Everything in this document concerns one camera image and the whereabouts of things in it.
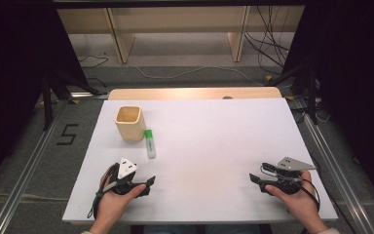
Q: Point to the black curtain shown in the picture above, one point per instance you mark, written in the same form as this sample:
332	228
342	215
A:
354	81
16	81

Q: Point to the short aluminium rail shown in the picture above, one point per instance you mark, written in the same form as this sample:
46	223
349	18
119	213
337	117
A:
89	95

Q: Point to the person's right hand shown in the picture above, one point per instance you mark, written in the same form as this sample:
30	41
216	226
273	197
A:
300	203

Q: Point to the light wooden table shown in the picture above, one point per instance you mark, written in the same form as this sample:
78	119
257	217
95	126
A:
175	93

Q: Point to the aluminium floor rail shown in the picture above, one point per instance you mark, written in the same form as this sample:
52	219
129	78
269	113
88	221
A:
341	182
22	182

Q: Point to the green highlighter pen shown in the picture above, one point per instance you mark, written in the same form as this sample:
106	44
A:
150	146

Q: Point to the person's left hand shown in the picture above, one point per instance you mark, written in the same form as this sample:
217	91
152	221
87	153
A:
110	206

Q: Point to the black tripod stand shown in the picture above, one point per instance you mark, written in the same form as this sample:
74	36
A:
47	104
311	97

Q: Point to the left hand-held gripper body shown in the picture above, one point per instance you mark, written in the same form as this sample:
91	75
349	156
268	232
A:
126	169

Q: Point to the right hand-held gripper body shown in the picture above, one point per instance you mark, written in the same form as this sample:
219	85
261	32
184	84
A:
293	164

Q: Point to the wooden desk frame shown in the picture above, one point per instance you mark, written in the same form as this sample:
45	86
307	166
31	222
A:
175	19

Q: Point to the wooden square pen holder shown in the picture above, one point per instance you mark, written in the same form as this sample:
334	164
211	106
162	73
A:
133	130

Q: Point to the white table cover board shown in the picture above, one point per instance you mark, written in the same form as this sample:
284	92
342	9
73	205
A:
207	146

